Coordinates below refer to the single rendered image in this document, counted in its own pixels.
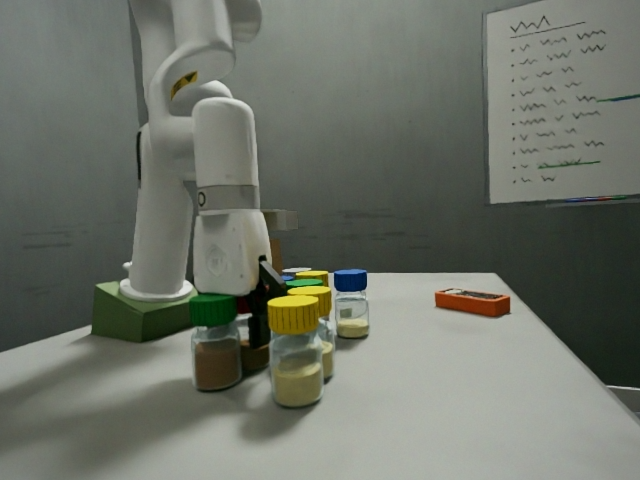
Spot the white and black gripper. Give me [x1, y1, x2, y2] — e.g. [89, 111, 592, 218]
[192, 209, 287, 350]

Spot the brown cardboard box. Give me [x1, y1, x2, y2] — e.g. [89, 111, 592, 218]
[269, 239, 283, 276]

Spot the glass bottle with blue cap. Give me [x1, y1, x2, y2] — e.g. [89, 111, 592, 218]
[334, 269, 370, 339]

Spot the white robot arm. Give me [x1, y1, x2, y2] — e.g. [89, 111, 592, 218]
[120, 0, 298, 303]

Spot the white bottle with red cap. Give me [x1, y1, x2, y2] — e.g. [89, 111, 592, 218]
[234, 296, 270, 372]

